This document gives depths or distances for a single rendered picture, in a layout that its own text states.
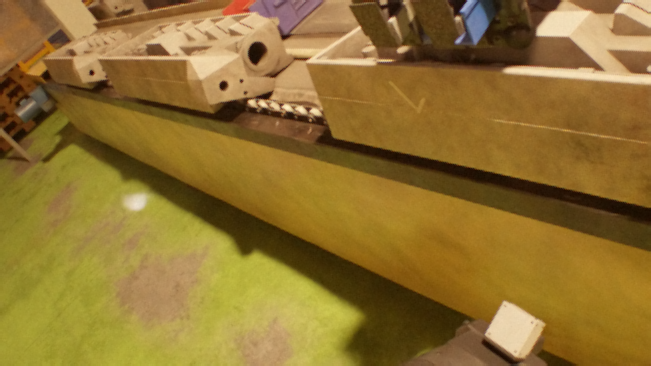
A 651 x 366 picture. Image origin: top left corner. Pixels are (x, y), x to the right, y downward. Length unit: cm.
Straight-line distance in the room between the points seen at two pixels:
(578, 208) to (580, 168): 9
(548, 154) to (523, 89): 11
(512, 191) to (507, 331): 39
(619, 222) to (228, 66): 112
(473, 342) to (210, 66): 114
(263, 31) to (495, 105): 103
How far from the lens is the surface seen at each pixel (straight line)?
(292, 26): 194
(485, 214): 97
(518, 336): 52
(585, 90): 68
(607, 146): 72
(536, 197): 85
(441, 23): 54
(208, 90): 143
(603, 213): 82
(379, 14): 58
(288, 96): 152
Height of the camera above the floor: 140
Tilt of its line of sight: 37 degrees down
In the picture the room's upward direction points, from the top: 33 degrees counter-clockwise
